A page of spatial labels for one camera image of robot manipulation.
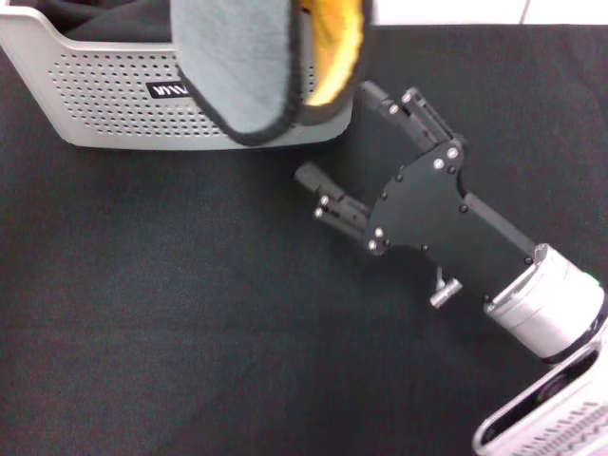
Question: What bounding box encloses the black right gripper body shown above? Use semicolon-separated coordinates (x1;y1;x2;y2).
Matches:
366;136;542;303

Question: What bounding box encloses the yellow grey towel black edge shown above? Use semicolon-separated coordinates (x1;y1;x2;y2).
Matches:
169;0;375;147

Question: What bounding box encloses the black tablecloth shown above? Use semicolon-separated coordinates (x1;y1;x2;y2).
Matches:
0;23;608;456

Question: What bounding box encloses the grey perforated storage box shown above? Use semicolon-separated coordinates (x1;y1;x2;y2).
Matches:
0;0;356;152

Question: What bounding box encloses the black cloth box liner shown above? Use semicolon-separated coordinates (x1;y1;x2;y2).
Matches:
9;0;173;44

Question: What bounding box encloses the right gripper cable silver plug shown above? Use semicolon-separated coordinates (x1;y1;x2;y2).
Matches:
429;265;463;309

